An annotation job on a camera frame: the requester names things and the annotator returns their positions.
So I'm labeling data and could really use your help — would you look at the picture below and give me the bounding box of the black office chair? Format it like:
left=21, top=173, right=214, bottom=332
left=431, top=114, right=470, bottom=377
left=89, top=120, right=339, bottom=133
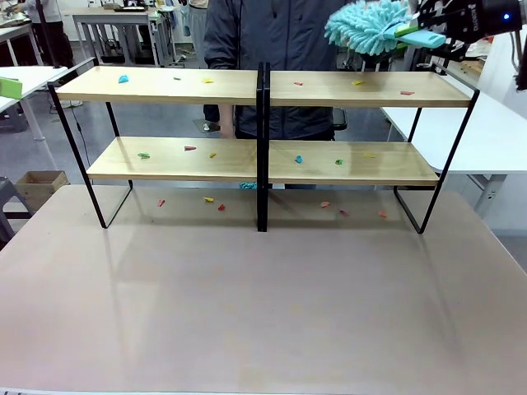
left=331, top=107, right=350, bottom=132

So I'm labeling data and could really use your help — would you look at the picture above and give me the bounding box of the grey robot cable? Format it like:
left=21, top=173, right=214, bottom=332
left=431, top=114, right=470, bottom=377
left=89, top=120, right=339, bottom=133
left=510, top=30, right=527, bottom=91

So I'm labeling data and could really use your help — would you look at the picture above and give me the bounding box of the person's right hand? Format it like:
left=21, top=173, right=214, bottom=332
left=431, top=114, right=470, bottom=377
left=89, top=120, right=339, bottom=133
left=220, top=105, right=235, bottom=139

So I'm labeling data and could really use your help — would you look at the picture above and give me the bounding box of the cardboard box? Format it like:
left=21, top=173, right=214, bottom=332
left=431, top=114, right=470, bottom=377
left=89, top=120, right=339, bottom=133
left=14, top=170, right=69, bottom=211

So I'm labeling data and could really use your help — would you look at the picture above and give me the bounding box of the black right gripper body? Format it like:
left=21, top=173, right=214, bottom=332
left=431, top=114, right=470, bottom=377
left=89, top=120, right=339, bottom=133
left=448, top=0, right=514, bottom=42

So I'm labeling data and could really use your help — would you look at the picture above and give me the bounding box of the person in dark jacket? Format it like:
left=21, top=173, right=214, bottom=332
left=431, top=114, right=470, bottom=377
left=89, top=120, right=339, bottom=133
left=203, top=0, right=351, bottom=141

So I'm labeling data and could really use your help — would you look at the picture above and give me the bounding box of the grey workbench table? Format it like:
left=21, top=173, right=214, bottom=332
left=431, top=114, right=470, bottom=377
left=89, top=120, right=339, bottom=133
left=72, top=7, right=174, bottom=67

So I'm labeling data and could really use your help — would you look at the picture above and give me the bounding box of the wooden shelf black metal frame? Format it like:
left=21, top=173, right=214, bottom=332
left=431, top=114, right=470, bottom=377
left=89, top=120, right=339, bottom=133
left=263, top=61, right=481, bottom=235
left=47, top=57, right=267, bottom=231

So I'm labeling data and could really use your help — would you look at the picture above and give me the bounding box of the background person in black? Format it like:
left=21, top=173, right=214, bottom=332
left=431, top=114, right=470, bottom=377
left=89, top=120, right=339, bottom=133
left=12, top=0, right=74, bottom=69

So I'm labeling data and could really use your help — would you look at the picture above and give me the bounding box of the black pole stand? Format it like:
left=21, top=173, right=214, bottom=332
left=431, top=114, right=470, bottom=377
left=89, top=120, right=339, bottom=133
left=35, top=0, right=69, bottom=70

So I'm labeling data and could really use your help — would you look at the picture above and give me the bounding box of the white table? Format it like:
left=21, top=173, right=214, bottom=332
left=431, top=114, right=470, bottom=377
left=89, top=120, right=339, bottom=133
left=0, top=65, right=69, bottom=165
left=380, top=40, right=527, bottom=231

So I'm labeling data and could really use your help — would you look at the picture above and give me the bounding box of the grey metal stool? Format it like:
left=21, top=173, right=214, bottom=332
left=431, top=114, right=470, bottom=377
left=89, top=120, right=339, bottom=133
left=0, top=176, right=34, bottom=248

